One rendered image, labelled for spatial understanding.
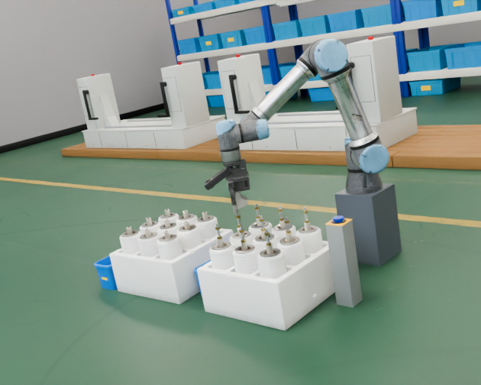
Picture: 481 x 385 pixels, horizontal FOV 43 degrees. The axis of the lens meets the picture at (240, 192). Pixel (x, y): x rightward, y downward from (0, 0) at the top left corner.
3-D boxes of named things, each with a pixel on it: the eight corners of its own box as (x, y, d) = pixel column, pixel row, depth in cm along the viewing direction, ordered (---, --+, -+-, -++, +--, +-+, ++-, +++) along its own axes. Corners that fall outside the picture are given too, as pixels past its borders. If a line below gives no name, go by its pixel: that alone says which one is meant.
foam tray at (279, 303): (266, 272, 265) (259, 233, 261) (343, 285, 240) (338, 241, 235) (204, 312, 238) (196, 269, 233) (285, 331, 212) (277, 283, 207)
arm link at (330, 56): (383, 160, 247) (331, 33, 233) (396, 167, 233) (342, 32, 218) (356, 173, 247) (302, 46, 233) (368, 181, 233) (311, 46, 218)
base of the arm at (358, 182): (358, 182, 266) (356, 160, 263) (389, 184, 255) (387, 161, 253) (339, 192, 256) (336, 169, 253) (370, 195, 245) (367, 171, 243)
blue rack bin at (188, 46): (204, 50, 936) (201, 36, 930) (221, 47, 909) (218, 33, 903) (179, 55, 902) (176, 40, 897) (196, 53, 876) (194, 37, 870)
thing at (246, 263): (237, 301, 225) (229, 255, 221) (243, 289, 234) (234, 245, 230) (263, 299, 223) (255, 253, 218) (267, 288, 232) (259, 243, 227)
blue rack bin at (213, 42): (224, 47, 907) (221, 33, 901) (243, 44, 881) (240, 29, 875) (200, 52, 872) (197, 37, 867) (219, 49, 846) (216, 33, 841)
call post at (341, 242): (346, 296, 230) (335, 218, 222) (363, 299, 225) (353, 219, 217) (336, 305, 225) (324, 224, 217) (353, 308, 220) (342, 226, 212)
